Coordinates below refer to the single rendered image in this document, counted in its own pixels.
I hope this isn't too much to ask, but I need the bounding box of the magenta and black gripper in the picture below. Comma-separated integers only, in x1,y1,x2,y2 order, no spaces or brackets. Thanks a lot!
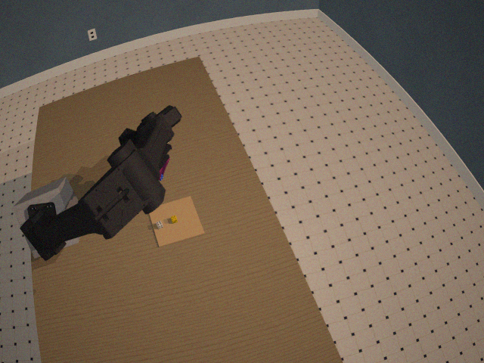
159,144,172,180

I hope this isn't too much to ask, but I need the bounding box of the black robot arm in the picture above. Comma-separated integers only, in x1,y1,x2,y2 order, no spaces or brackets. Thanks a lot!
20,105,182,261

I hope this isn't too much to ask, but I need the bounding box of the orange mat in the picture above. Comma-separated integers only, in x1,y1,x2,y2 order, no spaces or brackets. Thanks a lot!
150,196,205,247

